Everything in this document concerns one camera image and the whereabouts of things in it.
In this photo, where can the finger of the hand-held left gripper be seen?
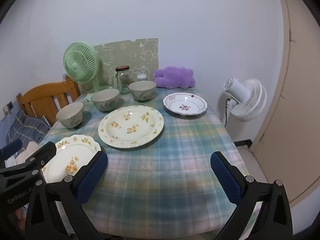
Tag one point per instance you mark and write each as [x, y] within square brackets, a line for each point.
[10, 148]
[43, 153]

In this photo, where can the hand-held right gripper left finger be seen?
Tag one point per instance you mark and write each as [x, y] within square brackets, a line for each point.
[93, 175]

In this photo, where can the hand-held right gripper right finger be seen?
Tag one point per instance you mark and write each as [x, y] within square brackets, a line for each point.
[225, 177]

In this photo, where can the small scalloped yellow flower plate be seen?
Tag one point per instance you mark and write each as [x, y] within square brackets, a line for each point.
[67, 155]

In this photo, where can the blue patterned ceramic bowl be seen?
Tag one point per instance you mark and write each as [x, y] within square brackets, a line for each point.
[70, 116]
[142, 90]
[105, 100]

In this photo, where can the large yellow flower plate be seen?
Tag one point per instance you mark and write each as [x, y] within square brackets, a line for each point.
[130, 127]

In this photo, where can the red flower white plate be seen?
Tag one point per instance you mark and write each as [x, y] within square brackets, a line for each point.
[185, 105]

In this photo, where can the white plastic bag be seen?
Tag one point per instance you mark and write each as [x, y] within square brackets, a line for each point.
[10, 163]

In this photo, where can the peach cloth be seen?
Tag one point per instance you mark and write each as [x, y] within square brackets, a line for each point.
[28, 149]

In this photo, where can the blue striped bedding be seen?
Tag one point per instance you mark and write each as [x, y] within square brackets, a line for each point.
[25, 130]

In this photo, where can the black flat object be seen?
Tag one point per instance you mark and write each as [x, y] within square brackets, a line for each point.
[242, 143]

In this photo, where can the white standing fan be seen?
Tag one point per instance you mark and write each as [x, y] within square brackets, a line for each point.
[250, 100]

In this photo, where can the green desk fan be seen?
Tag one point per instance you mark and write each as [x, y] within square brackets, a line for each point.
[77, 65]

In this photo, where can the glass jar with lid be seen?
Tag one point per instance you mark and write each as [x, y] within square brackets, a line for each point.
[123, 80]

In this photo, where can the beige door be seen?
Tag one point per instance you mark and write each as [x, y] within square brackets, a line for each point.
[295, 105]

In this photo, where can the cotton swab container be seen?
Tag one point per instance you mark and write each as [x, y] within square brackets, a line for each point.
[141, 77]

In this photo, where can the purple plush toy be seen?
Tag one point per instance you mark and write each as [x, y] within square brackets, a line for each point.
[175, 77]

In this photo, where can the green printed mat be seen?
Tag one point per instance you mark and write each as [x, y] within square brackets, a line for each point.
[135, 52]

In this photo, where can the wall socket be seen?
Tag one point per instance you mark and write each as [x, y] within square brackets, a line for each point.
[8, 107]

